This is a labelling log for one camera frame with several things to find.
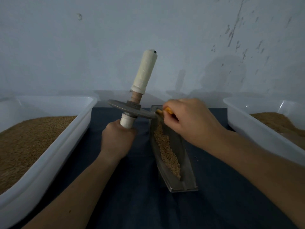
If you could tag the boat-shaped metal grinding trough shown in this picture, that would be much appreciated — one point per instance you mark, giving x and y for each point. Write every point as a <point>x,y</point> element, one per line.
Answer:
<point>183,174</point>

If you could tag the dark blue tablecloth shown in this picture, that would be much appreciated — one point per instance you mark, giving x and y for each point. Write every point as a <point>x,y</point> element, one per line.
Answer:
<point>138,202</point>

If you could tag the small ground grain portion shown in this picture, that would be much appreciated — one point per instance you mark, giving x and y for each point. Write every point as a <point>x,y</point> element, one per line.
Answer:
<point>167,150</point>

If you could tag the white plastic tray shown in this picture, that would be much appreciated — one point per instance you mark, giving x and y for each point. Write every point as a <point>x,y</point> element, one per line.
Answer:
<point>257,133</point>
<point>62,147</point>

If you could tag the person's right hand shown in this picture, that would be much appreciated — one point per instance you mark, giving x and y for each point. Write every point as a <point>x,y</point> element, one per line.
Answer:
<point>193,122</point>

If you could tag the person's left forearm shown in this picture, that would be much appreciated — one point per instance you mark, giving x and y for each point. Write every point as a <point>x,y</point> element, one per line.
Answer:
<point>71,200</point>

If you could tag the person's left hand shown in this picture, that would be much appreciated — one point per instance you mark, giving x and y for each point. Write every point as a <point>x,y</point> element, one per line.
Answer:
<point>117,140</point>

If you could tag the person's right forearm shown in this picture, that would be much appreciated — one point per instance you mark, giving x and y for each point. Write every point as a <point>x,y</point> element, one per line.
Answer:
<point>267,171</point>

